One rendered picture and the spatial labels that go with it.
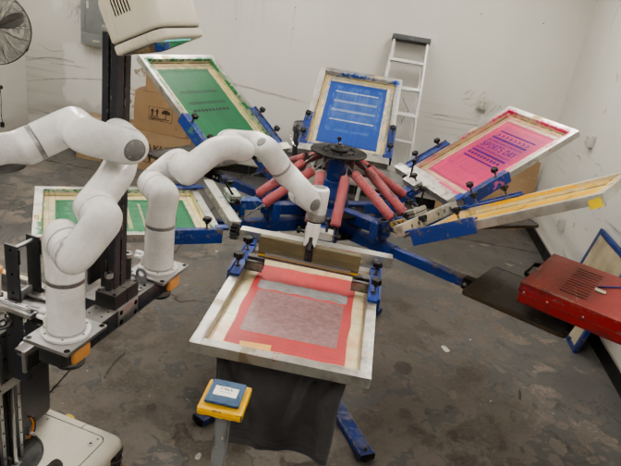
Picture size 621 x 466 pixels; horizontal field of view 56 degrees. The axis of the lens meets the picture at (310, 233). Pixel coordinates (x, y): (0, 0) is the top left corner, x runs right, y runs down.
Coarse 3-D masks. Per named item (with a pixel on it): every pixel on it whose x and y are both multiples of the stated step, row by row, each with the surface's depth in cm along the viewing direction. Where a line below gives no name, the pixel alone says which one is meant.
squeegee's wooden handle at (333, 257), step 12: (264, 240) 228; (276, 240) 228; (288, 240) 228; (264, 252) 230; (276, 252) 230; (288, 252) 229; (300, 252) 228; (312, 252) 228; (324, 252) 227; (336, 252) 226; (348, 252) 227; (336, 264) 228; (348, 264) 227
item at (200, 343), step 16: (368, 272) 248; (224, 288) 216; (224, 304) 208; (368, 304) 221; (208, 320) 195; (368, 320) 211; (192, 336) 186; (208, 336) 192; (368, 336) 201; (208, 352) 183; (224, 352) 182; (240, 352) 182; (256, 352) 182; (272, 352) 184; (368, 352) 192; (272, 368) 182; (288, 368) 181; (304, 368) 180; (320, 368) 180; (336, 368) 181; (368, 368) 184; (352, 384) 180; (368, 384) 179
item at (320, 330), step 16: (320, 288) 235; (336, 288) 237; (304, 304) 221; (320, 304) 223; (336, 304) 225; (304, 320) 211; (320, 320) 212; (336, 320) 214; (288, 336) 200; (304, 336) 201; (320, 336) 203; (336, 336) 204; (288, 352) 191; (304, 352) 192; (320, 352) 194; (336, 352) 195
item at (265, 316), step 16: (272, 272) 242; (288, 272) 244; (256, 288) 227; (240, 304) 214; (256, 304) 216; (272, 304) 218; (288, 304) 220; (240, 320) 205; (256, 320) 206; (272, 320) 208; (288, 320) 209; (240, 336) 196; (256, 336) 197; (272, 336) 199
